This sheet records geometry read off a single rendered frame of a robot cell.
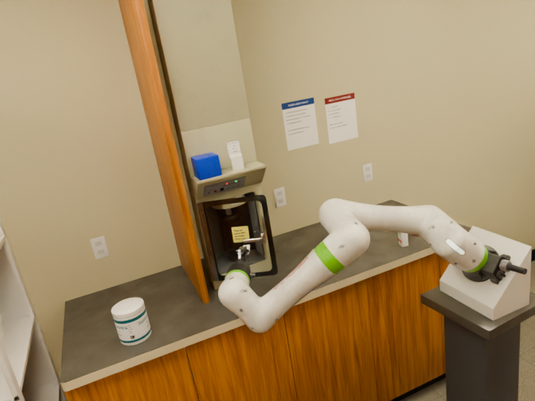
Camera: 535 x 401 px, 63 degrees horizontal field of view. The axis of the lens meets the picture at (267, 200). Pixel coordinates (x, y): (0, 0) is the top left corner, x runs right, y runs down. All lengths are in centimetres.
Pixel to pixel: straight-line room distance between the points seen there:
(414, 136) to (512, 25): 107
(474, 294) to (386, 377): 91
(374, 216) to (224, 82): 86
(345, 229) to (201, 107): 85
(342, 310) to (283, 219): 75
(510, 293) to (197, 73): 148
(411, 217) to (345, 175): 112
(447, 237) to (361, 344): 88
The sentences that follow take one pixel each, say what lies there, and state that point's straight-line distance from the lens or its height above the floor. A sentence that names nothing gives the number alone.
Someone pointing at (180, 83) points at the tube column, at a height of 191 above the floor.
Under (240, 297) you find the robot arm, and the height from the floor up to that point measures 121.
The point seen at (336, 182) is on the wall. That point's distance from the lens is 276.
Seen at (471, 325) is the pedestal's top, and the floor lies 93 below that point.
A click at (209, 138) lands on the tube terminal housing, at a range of 194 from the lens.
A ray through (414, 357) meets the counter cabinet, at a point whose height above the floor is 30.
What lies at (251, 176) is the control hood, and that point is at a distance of 194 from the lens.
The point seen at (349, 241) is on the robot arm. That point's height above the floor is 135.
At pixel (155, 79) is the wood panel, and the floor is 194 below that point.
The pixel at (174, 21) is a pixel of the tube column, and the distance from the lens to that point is 192.
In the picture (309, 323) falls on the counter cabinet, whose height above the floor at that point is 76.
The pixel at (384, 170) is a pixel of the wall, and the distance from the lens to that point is 296.
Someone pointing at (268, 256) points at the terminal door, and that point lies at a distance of 201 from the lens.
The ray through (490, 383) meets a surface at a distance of 203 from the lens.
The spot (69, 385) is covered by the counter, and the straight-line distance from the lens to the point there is 189.
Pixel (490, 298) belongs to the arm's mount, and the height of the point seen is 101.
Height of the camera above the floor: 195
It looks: 18 degrees down
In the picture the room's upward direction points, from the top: 9 degrees counter-clockwise
